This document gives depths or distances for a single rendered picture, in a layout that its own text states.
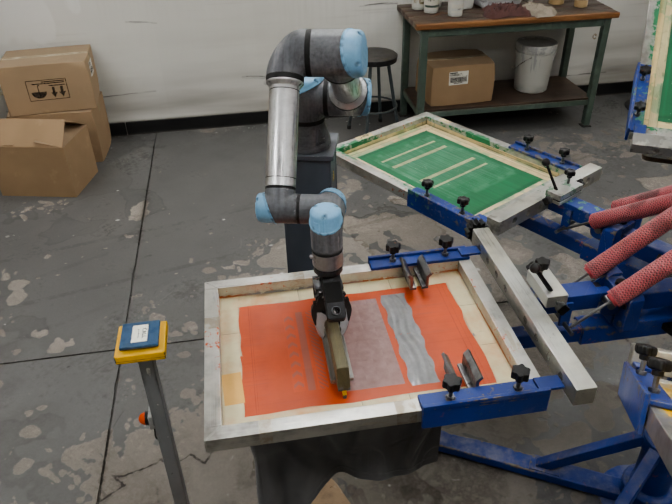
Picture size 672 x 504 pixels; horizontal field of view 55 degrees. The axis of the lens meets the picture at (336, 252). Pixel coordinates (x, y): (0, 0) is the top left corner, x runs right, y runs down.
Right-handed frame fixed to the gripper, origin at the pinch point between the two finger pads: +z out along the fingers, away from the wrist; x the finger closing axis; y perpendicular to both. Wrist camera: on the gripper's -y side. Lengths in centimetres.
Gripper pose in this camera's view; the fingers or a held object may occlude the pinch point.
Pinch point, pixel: (332, 334)
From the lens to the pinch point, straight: 167.4
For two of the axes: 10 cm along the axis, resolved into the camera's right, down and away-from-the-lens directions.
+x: -9.9, 1.2, -1.2
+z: 0.3, 8.5, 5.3
